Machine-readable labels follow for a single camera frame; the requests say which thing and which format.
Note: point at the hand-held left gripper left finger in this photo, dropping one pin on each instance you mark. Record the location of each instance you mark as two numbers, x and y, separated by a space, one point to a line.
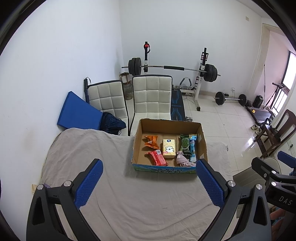
90 183

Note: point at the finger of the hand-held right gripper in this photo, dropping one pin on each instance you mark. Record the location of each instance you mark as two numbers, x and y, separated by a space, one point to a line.
288 158
261 165

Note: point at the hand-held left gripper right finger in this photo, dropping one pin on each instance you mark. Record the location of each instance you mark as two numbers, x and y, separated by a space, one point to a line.
209 183

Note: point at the sock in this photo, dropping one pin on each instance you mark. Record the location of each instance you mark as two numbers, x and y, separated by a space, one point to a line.
183 160

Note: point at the long blue white packet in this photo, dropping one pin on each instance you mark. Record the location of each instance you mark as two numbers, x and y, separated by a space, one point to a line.
192 147

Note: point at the green snack packet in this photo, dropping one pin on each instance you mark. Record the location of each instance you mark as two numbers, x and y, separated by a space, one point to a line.
184 144

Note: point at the yellow white tissue pack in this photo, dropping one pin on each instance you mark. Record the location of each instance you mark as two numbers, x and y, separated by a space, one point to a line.
169 148

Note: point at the red snack packet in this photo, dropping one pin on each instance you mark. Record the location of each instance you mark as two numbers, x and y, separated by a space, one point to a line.
156 158

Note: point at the cardboard box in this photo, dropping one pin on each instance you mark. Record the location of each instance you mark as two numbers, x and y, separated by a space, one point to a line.
138 148

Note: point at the orange snack packet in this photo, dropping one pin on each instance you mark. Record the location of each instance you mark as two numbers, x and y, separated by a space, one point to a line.
151 141

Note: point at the person's right hand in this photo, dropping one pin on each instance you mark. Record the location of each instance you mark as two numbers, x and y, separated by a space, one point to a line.
278 214

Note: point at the grey shell chair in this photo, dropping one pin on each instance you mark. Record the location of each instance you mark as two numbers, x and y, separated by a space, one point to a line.
276 165

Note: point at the black bag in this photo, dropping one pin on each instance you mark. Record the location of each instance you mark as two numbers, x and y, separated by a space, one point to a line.
274 131

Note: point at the dark wooden chair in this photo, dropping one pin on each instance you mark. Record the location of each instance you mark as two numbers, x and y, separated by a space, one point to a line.
288 122

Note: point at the pair of white shoes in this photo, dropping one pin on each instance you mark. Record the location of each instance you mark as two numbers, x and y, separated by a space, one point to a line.
256 128

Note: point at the treadmill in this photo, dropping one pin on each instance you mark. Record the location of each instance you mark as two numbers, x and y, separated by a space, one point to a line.
260 113

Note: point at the grey bed sheet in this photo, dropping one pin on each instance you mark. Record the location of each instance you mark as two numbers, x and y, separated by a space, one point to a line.
143 201

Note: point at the dark blue jacket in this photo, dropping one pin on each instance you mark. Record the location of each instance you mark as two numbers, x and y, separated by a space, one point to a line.
113 124

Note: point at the black speaker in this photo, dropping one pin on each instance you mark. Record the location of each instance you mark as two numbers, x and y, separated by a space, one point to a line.
258 101

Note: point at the blue foam mat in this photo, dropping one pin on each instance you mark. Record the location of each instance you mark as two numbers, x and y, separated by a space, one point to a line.
77 111

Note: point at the thin black pole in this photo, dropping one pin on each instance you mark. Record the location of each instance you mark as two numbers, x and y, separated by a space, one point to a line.
263 85

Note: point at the short barbell with plates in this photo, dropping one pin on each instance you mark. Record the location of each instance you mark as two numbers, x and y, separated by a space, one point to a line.
219 98

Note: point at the black blue weight bench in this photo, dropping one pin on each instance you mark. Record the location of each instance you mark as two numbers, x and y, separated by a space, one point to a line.
177 106

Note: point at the window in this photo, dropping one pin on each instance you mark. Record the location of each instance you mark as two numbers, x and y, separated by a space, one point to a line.
289 74

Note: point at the narrow white padded chair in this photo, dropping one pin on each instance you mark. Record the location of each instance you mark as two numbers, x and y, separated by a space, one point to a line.
106 98

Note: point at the black blue rod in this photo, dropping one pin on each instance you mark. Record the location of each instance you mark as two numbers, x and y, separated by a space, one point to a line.
86 89

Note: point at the wide white padded chair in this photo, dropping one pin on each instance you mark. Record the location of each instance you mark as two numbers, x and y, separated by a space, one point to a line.
151 97

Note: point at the white squat rack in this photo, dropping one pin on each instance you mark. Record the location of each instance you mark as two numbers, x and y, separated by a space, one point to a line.
202 69

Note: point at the long barbell with plates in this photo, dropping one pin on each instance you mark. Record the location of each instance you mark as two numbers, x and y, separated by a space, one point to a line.
173 67

